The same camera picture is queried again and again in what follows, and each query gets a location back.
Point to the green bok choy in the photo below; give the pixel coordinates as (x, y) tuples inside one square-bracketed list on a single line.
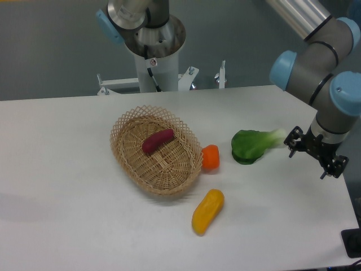
[(247, 146)]

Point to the white clamp post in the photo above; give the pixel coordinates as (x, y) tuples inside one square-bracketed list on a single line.
[(220, 77)]

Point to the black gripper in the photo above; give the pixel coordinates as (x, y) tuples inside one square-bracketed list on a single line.
[(325, 153)]

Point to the purple sweet potato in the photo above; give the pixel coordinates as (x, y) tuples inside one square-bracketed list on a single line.
[(153, 142)]

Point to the black device at table edge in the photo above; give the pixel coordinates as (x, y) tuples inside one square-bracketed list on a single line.
[(351, 240)]

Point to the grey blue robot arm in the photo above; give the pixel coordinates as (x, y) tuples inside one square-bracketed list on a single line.
[(307, 76)]

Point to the yellow bell pepper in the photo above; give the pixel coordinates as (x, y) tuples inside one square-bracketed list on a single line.
[(207, 210)]

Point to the orange bell pepper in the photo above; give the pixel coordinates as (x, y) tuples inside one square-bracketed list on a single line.
[(210, 155)]

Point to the white metal mounting bracket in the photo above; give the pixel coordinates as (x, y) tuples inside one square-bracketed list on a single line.
[(148, 84)]

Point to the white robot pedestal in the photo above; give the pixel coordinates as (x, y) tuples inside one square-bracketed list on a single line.
[(158, 48)]

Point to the woven wicker basket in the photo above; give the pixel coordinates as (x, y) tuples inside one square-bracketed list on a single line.
[(173, 167)]

